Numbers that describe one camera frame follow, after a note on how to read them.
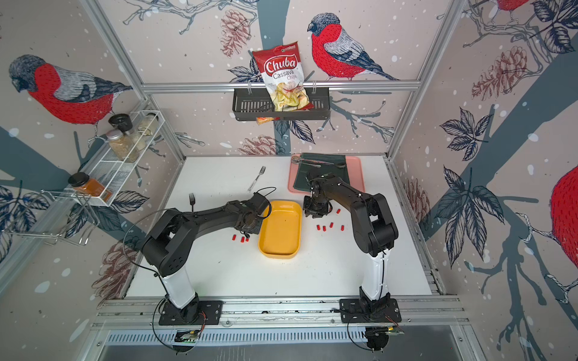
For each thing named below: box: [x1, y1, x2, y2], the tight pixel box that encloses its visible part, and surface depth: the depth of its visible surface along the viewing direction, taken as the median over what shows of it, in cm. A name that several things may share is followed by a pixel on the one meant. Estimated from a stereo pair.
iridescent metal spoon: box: [295, 157, 346, 169], surface depth 120 cm
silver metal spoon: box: [291, 154, 322, 168], surface depth 120 cm
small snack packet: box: [255, 116, 275, 126], surface depth 92 cm
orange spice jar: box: [67, 171, 113, 203], surface depth 62 cm
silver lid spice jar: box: [106, 129, 139, 163], surface depth 74 cm
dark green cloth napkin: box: [293, 153, 350, 192], surface depth 117 cm
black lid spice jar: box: [108, 113, 134, 135], surface depth 75 cm
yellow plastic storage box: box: [257, 200, 303, 260], surface depth 95 cm
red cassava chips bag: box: [252, 41, 315, 113], surface depth 86 cm
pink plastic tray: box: [287, 153, 312, 195], surface depth 112 cm
